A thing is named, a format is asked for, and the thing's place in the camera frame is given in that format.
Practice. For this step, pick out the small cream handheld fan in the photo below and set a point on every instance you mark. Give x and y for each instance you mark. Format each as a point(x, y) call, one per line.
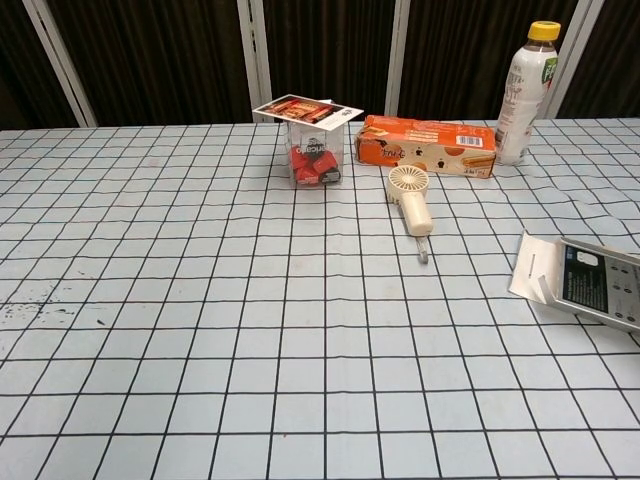
point(415, 205)

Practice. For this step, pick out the clear box of red candies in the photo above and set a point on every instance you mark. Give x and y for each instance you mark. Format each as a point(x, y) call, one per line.
point(315, 160)

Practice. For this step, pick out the white black-checked tablecloth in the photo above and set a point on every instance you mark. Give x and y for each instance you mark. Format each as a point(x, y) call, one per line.
point(250, 325)

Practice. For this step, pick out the printed card with red picture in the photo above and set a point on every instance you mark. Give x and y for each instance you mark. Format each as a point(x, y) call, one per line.
point(305, 111)

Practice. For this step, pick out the orange biscuit box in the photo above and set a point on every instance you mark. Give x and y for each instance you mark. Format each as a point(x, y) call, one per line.
point(425, 142)

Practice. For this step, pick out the white bottle with yellow cap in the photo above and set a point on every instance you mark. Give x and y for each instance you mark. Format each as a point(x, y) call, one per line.
point(520, 110)

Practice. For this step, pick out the open grey product carton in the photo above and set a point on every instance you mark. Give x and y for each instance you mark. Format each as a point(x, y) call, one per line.
point(590, 285)

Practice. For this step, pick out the white metal partition post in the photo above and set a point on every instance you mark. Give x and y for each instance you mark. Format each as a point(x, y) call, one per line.
point(402, 55)
point(60, 62)
point(572, 60)
point(254, 55)

